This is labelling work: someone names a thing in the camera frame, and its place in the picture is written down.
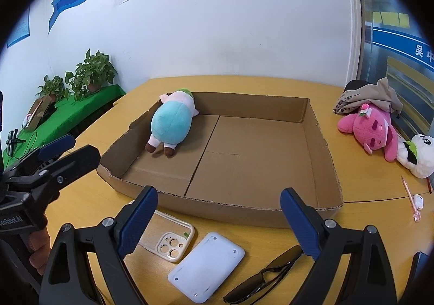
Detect blue pink pig plush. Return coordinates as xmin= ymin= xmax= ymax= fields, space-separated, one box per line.
xmin=145 ymin=88 xmax=199 ymax=158

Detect black sunglasses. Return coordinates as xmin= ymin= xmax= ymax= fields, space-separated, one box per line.
xmin=223 ymin=246 xmax=304 ymax=304

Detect white rectangular device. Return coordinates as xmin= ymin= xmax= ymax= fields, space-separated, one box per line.
xmin=168 ymin=232 xmax=245 ymax=304

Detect person's left hand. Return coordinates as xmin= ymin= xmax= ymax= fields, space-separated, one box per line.
xmin=28 ymin=228 xmax=51 ymax=275

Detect green covered side table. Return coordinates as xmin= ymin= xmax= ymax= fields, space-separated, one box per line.
xmin=2 ymin=85 xmax=126 ymax=167

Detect small cardboard box on side table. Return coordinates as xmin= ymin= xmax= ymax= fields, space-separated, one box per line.
xmin=22 ymin=96 xmax=52 ymax=132

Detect black tripod stand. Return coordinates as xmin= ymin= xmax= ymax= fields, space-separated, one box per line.
xmin=6 ymin=129 xmax=27 ymax=158

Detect small potted green plant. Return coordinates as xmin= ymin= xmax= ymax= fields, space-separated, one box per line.
xmin=36 ymin=75 xmax=71 ymax=101

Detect pink pen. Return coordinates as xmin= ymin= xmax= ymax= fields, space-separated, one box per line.
xmin=401 ymin=176 xmax=422 ymax=223

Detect large potted green plant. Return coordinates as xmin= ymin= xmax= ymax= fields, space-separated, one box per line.
xmin=65 ymin=49 xmax=117 ymax=100

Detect small white earbud case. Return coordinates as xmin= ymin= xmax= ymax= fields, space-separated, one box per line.
xmin=413 ymin=194 xmax=424 ymax=211

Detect clear beige phone case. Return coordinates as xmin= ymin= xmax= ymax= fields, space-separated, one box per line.
xmin=138 ymin=210 xmax=195 ymax=263

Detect red pencil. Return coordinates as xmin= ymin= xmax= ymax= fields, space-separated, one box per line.
xmin=426 ymin=177 xmax=433 ymax=194

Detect white panda plush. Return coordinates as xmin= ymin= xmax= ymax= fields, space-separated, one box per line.
xmin=397 ymin=134 xmax=434 ymax=179

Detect pink bear plush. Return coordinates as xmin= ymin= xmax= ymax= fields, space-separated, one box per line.
xmin=338 ymin=103 xmax=398 ymax=162

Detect open cardboard tray box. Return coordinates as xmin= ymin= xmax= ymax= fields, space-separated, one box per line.
xmin=97 ymin=92 xmax=343 ymax=228

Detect beige folded garment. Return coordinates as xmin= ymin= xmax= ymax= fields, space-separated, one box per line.
xmin=333 ymin=77 xmax=403 ymax=115

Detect yellow sticky notes row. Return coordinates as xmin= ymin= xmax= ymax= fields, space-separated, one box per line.
xmin=372 ymin=11 xmax=410 ymax=28

